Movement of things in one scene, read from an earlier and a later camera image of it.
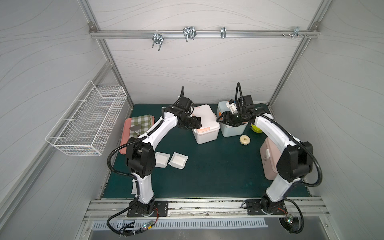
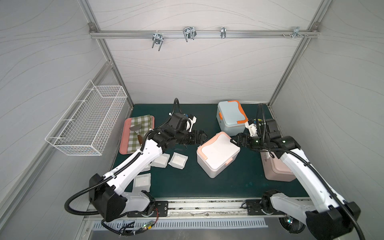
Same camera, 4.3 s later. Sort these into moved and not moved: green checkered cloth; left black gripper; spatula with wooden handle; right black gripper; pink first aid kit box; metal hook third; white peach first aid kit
Moved: white peach first aid kit; left black gripper; right black gripper
Not moved: green checkered cloth; metal hook third; pink first aid kit box; spatula with wooden handle
